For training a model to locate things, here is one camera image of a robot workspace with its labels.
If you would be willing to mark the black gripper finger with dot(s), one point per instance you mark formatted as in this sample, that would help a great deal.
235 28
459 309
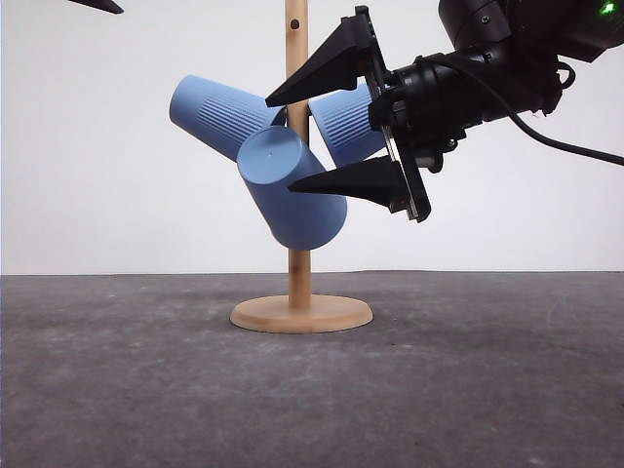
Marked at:
354 51
382 180
106 5

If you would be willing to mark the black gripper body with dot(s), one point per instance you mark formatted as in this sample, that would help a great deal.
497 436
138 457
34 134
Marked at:
422 107

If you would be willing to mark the blue ribbed cup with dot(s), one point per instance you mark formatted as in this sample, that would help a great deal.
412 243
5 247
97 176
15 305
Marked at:
270 160

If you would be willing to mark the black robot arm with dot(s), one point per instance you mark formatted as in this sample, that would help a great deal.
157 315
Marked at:
504 60

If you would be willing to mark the wooden mug tree stand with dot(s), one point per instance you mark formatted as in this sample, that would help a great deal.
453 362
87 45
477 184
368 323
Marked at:
300 312

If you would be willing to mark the black cable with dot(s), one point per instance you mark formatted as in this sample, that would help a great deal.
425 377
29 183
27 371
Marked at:
560 147

